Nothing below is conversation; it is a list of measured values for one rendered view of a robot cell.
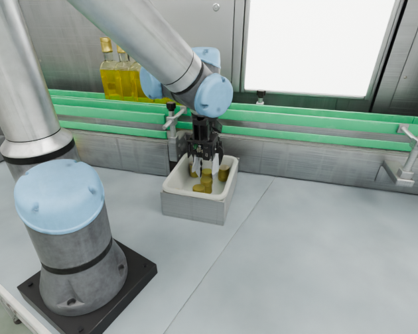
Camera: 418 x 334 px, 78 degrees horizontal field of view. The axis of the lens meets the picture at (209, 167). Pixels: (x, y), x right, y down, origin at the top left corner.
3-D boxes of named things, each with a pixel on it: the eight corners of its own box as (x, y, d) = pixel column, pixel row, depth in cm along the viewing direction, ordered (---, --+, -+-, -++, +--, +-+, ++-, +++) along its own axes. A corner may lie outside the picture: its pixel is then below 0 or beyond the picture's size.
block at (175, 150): (188, 150, 91) (188, 131, 87) (179, 162, 83) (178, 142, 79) (178, 148, 91) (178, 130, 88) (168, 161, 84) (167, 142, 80)
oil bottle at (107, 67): (130, 117, 101) (121, 58, 90) (122, 122, 96) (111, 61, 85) (117, 116, 102) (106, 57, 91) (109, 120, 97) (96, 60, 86)
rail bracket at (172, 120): (189, 129, 89) (188, 93, 82) (170, 150, 75) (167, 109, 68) (180, 128, 89) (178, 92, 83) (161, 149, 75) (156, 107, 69)
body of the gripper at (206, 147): (186, 160, 70) (184, 117, 64) (196, 146, 77) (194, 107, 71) (213, 163, 68) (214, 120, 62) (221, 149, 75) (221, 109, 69)
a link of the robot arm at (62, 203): (42, 283, 38) (10, 213, 31) (30, 229, 47) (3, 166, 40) (123, 247, 44) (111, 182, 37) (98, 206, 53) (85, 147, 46)
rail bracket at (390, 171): (389, 179, 80) (420, 109, 68) (411, 215, 66) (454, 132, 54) (372, 177, 81) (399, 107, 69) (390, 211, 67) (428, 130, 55)
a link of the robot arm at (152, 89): (159, 68, 47) (208, 62, 53) (135, 59, 55) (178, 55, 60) (162, 110, 51) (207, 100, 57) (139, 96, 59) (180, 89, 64)
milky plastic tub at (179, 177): (237, 179, 85) (239, 156, 81) (223, 225, 67) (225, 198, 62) (188, 172, 89) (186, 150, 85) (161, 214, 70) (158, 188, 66)
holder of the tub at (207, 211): (239, 172, 90) (240, 152, 86) (223, 226, 67) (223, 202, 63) (192, 166, 94) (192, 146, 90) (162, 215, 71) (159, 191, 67)
